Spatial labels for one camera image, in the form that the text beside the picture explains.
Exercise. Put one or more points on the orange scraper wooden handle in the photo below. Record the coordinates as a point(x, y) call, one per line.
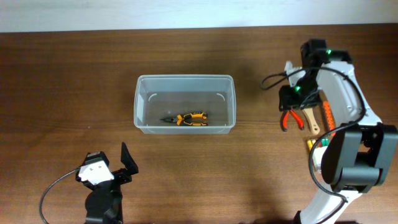
point(313, 126)

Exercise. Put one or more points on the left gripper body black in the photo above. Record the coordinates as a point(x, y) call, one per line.
point(121, 176)

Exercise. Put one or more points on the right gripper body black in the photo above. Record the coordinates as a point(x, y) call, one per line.
point(305, 93)

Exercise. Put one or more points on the clear box of bits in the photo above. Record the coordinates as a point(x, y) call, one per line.
point(320, 149)

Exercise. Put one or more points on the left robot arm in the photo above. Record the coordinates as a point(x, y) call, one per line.
point(104, 203)

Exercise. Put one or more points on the clear plastic container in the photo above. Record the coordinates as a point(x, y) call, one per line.
point(165, 96)

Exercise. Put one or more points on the orange black long-nose pliers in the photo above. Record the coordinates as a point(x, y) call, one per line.
point(189, 119)

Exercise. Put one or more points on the orange bit holder strip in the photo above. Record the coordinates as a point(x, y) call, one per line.
point(328, 115)

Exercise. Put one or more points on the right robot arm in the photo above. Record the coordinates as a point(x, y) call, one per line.
point(361, 149)

